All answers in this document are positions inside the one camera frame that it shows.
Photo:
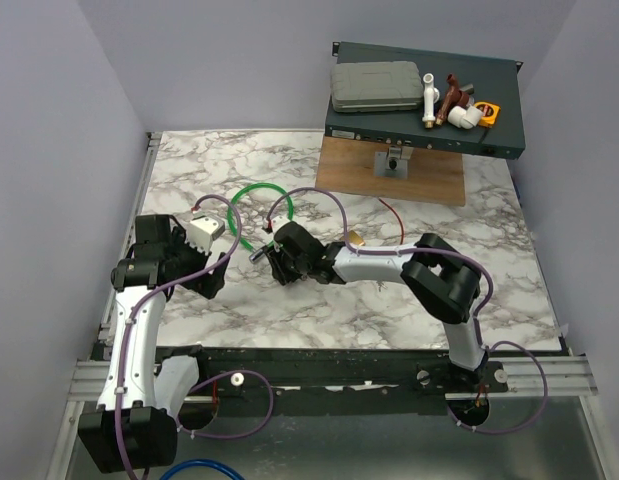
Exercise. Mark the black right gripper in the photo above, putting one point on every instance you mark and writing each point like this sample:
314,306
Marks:
275,255

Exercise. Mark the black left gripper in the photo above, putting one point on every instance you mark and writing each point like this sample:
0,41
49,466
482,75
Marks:
209,286

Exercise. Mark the brass padlock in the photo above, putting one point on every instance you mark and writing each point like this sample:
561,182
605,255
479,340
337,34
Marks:
354,238

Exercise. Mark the green cable lock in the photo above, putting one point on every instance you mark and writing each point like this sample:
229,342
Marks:
255,254

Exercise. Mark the red plastic seal tag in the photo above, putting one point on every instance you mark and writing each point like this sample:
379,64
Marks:
397,217

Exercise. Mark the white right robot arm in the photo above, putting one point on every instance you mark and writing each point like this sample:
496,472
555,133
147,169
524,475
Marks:
451,287

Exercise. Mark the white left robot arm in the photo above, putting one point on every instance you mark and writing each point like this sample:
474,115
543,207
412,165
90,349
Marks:
134,423

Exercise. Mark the white elbow pipe fitting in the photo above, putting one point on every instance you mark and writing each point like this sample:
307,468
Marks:
465,118

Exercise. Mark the wooden board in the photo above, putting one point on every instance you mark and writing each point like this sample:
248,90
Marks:
347,166

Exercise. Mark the grey plastic case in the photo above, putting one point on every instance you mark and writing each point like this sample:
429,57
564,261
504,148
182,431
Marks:
375,86

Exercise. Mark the white pipe fitting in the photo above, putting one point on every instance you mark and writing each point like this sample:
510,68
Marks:
430,97

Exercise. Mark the brown pipe fitting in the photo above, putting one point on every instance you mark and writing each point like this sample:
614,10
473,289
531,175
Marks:
452,97

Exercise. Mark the dark grey pipe fitting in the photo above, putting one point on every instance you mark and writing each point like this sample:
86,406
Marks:
466,95

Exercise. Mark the yellow tape measure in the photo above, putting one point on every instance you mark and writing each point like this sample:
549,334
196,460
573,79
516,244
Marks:
490,113

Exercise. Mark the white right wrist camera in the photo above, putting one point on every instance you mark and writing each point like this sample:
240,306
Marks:
272,225

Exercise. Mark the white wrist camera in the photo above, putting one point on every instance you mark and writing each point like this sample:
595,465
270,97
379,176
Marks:
203,230
272,225

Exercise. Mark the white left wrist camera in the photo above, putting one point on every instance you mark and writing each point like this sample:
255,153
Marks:
203,230

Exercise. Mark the aluminium side rail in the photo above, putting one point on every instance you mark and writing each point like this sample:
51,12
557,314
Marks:
106,331

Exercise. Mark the grey metal bracket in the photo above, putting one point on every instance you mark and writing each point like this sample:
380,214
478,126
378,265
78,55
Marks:
392,162

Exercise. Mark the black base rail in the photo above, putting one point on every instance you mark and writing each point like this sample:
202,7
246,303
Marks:
331,382

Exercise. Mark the dark teal network switch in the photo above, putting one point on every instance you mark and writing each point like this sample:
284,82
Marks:
441,101

